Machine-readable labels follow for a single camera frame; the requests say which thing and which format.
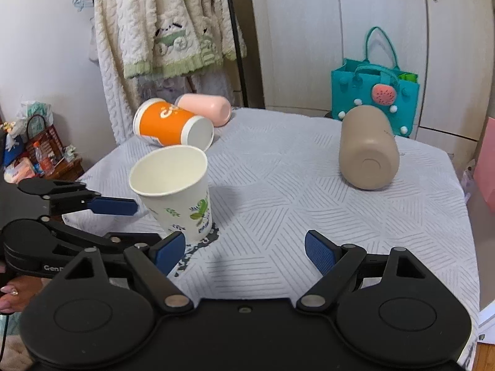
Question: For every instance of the orange paper cup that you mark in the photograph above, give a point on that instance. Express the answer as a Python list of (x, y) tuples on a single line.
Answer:
[(162, 121)]

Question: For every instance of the wooden side table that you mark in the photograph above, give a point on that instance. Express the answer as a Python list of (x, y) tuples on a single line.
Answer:
[(71, 168)]

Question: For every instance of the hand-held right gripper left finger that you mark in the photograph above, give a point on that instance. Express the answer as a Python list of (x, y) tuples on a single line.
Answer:
[(170, 253)]

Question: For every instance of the white wardrobe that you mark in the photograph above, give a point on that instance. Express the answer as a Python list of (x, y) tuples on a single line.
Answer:
[(301, 27)]

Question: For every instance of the pink box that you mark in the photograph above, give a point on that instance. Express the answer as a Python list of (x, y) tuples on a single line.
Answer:
[(487, 162)]

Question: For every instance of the pink plastic cup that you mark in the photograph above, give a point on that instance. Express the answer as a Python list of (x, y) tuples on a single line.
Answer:
[(209, 106)]

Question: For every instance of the white leaf-print paper cup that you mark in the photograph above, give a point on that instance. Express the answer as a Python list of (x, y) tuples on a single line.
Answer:
[(181, 208)]

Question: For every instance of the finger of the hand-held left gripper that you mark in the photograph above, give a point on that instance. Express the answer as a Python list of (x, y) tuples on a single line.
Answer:
[(127, 238), (114, 205)]

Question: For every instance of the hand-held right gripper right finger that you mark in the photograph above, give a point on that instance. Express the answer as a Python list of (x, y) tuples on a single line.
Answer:
[(321, 253)]

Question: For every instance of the beige tumbler cup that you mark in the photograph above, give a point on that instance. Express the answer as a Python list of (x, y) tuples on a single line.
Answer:
[(367, 150)]

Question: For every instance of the cream knitted clothes on rack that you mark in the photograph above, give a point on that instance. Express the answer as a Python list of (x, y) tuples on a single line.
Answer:
[(234, 34)]

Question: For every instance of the grey patterned tablecloth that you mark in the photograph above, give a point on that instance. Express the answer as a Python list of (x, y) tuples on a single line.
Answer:
[(270, 185)]

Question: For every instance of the person's left hand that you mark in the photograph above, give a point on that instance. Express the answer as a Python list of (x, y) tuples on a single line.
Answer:
[(19, 291)]

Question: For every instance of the orange snack packet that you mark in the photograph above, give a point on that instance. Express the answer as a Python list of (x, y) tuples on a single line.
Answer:
[(21, 170)]

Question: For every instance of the red woven basket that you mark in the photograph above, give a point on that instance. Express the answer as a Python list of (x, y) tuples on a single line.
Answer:
[(48, 139)]

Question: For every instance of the white green tissue pack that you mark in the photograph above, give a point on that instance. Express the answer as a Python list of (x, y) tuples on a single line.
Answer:
[(36, 112)]

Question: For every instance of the pink watermelon bag charm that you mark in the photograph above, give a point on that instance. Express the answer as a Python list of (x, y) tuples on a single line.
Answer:
[(383, 94)]

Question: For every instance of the teal tote bag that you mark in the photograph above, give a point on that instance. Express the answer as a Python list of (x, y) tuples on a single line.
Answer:
[(348, 89)]

